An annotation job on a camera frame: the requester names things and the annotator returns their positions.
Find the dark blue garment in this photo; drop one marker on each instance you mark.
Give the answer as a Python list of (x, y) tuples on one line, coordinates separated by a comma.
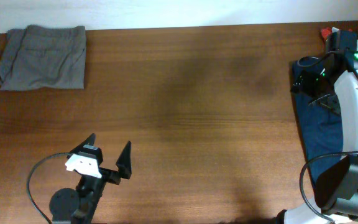
[(321, 133)]

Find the grey shorts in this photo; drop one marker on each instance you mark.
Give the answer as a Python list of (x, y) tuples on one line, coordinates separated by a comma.
[(39, 57)]

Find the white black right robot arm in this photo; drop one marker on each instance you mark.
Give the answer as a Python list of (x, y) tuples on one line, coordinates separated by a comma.
[(335, 198)]

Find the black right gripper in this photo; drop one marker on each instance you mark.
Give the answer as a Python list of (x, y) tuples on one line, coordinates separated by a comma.
[(327, 100)]

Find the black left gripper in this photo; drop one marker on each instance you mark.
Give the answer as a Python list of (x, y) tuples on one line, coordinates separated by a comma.
[(106, 173)]

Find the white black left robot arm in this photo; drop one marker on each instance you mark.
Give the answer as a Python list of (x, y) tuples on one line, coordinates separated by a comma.
[(79, 205)]

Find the red cloth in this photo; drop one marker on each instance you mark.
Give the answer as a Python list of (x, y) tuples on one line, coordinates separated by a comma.
[(326, 32)]

